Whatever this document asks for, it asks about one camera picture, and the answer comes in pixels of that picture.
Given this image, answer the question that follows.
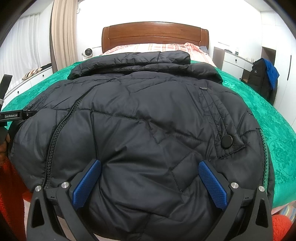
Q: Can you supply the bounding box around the black puffer jacket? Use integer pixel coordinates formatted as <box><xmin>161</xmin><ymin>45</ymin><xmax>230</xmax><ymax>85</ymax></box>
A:
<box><xmin>9</xmin><ymin>51</ymin><xmax>274</xmax><ymax>240</ymax></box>

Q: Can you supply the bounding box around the person's left hand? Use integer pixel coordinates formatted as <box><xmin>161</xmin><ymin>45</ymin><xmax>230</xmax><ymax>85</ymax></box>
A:
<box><xmin>0</xmin><ymin>134</ymin><xmax>10</xmax><ymax>167</ymax></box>

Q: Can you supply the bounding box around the white low drawer cabinet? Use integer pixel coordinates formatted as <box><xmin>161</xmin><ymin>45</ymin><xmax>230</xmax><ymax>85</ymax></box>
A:
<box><xmin>2</xmin><ymin>67</ymin><xmax>53</xmax><ymax>109</ymax></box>

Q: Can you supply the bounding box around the colourful striped floor mat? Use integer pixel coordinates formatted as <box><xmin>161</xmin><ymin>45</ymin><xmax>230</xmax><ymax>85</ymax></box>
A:
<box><xmin>271</xmin><ymin>203</ymin><xmax>295</xmax><ymax>219</ymax></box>

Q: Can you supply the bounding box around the striped cushion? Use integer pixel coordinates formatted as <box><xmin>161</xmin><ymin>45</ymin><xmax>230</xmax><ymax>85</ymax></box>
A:
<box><xmin>22</xmin><ymin>68</ymin><xmax>43</xmax><ymax>80</ymax></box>

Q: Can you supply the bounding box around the orange fleece garment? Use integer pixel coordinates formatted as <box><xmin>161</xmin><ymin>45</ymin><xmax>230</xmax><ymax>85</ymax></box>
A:
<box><xmin>1</xmin><ymin>158</ymin><xmax>32</xmax><ymax>240</ymax></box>

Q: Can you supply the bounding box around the white sheer curtain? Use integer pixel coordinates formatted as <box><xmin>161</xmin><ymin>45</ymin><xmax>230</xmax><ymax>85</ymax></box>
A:
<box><xmin>1</xmin><ymin>14</ymin><xmax>40</xmax><ymax>89</ymax></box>

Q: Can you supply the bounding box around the green patterned bedspread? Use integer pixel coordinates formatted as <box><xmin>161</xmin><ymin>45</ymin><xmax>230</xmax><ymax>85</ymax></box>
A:
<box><xmin>2</xmin><ymin>62</ymin><xmax>295</xmax><ymax>208</ymax></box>

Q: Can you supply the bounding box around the white round fan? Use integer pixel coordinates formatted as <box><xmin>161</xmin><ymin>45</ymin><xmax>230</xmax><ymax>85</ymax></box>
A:
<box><xmin>82</xmin><ymin>48</ymin><xmax>93</xmax><ymax>59</ymax></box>

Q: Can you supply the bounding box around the beige curtain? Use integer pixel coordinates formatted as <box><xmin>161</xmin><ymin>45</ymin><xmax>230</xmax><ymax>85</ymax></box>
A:
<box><xmin>50</xmin><ymin>0</ymin><xmax>78</xmax><ymax>71</ymax></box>

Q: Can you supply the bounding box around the black and blue hanging jacket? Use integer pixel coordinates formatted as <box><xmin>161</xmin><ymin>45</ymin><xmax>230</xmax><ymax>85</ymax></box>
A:
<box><xmin>247</xmin><ymin>58</ymin><xmax>280</xmax><ymax>106</ymax></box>

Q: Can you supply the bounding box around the white bedside table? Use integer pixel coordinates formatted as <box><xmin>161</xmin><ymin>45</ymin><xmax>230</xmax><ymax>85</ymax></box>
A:
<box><xmin>212</xmin><ymin>47</ymin><xmax>253</xmax><ymax>81</ymax></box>

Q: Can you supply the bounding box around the brown wooden headboard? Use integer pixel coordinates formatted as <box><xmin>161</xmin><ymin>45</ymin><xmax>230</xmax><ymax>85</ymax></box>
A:
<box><xmin>101</xmin><ymin>22</ymin><xmax>209</xmax><ymax>53</ymax></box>

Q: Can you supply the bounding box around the pink plaid bed sheet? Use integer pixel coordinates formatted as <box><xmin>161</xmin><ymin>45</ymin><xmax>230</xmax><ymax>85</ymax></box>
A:
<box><xmin>103</xmin><ymin>42</ymin><xmax>216</xmax><ymax>67</ymax></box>

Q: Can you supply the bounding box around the white wardrobe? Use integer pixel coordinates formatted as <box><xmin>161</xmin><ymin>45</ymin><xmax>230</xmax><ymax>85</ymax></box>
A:
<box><xmin>261</xmin><ymin>12</ymin><xmax>295</xmax><ymax>130</ymax></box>

